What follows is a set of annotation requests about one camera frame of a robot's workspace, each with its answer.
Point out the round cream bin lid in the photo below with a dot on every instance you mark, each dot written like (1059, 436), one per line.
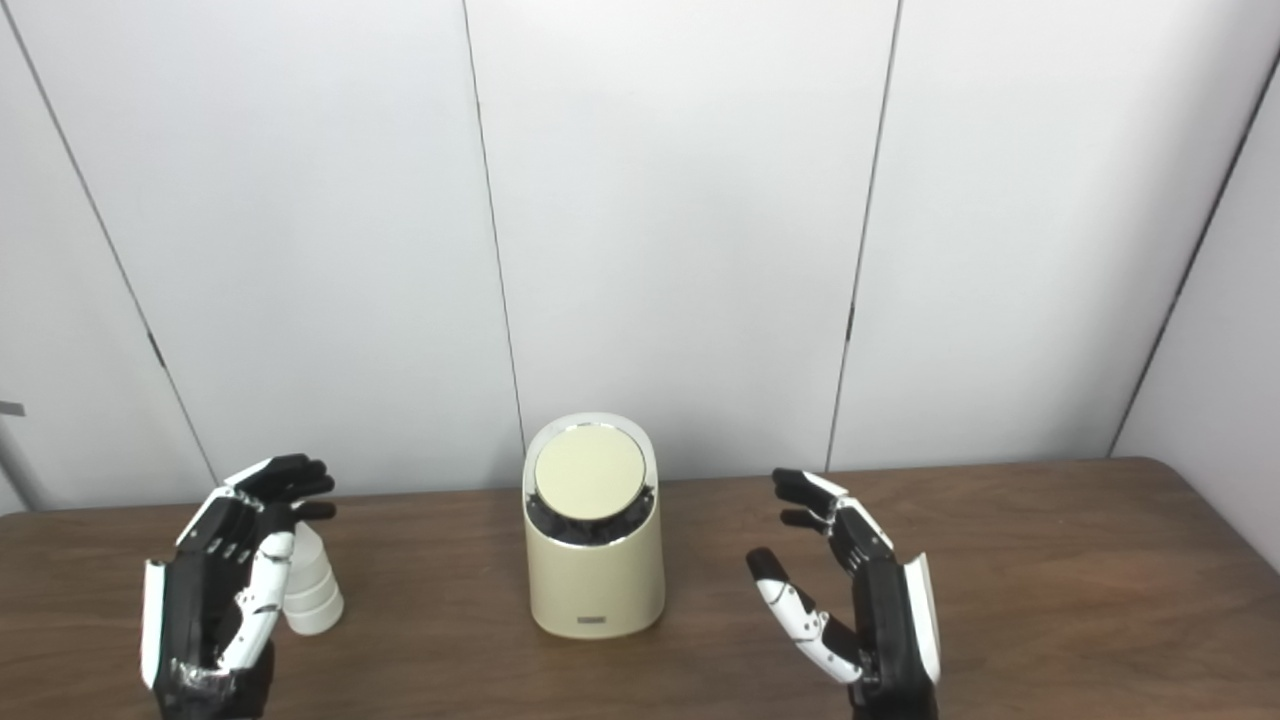
(590, 472)

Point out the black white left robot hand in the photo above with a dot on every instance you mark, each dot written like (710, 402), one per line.
(190, 610)

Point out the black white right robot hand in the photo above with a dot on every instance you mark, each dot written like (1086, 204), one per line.
(890, 630)

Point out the cream-colored desktop bin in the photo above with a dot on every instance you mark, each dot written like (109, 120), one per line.
(595, 585)

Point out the small white plastic bottle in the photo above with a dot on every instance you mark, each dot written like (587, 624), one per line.
(312, 590)

